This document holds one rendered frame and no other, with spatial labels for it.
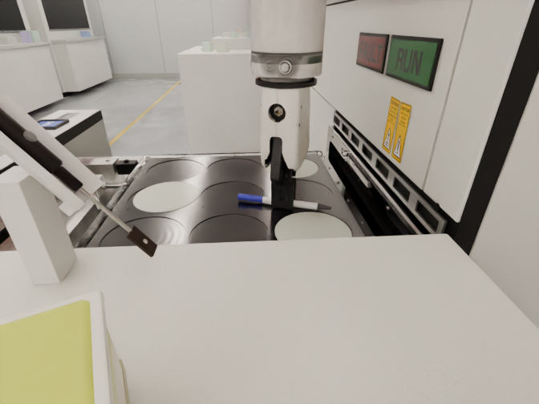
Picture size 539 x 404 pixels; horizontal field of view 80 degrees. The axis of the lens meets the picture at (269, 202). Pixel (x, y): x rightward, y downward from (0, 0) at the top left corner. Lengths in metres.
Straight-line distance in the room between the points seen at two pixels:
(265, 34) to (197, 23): 8.04
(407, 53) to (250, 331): 0.34
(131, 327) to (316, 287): 0.13
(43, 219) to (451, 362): 0.28
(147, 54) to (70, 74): 2.35
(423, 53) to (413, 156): 0.11
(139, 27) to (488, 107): 8.49
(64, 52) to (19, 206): 6.61
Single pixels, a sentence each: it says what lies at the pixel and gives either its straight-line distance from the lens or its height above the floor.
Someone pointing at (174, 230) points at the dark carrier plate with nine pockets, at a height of 0.90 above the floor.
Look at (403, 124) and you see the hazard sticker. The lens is 0.43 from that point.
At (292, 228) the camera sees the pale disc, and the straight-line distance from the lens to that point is 0.43.
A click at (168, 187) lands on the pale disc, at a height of 0.90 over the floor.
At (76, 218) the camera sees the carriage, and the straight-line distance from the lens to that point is 0.56.
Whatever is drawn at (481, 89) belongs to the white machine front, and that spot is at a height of 1.09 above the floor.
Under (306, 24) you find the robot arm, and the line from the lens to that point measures 0.38.
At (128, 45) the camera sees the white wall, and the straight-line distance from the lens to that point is 8.78.
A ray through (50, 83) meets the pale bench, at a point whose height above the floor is 0.34.
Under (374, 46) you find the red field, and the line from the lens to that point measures 0.53.
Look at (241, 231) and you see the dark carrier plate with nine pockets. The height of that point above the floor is 0.90.
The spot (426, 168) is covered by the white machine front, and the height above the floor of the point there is 1.00.
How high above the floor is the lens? 1.14
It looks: 29 degrees down
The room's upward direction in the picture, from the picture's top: straight up
